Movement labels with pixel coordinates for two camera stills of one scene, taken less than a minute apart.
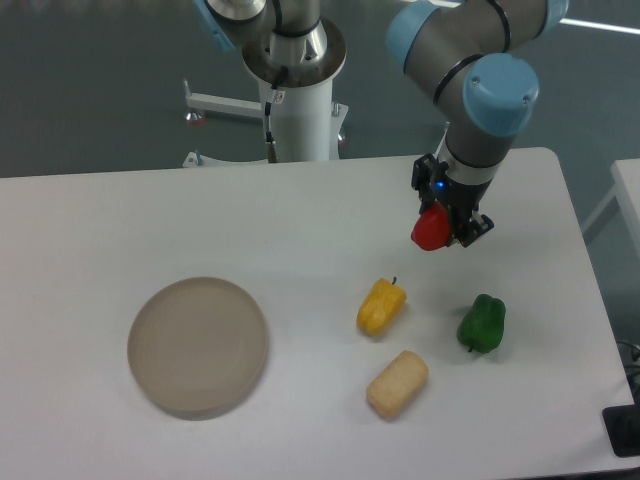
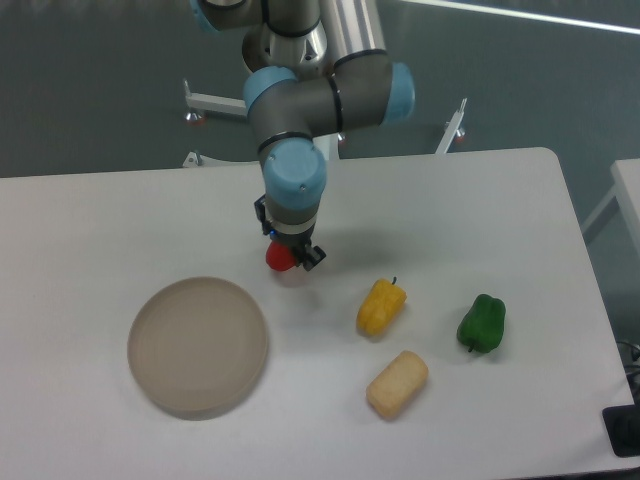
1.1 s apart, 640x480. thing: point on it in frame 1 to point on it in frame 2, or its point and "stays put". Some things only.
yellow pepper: (382, 308) stays put
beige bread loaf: (396, 384) stays put
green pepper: (481, 328) stays put
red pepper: (432, 230) to (279, 257)
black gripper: (459, 200) to (298, 243)
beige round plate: (197, 347) stays put
